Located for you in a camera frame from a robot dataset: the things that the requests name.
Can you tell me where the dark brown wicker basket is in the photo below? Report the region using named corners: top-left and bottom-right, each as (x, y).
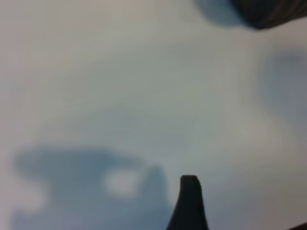
top-left (227, 0), bottom-right (307, 31)

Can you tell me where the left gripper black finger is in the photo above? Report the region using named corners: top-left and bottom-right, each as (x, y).
top-left (166, 175), bottom-right (209, 230)

